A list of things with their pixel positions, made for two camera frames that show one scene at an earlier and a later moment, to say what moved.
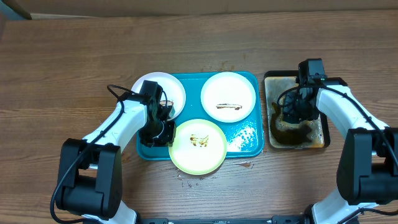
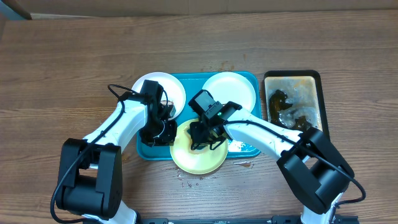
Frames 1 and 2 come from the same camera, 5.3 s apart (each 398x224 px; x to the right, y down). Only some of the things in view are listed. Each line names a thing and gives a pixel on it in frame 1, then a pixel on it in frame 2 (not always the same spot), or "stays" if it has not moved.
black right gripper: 290,113 → 200,130
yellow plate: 200,147 stays
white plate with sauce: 228,97 stays
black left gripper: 165,141 stays
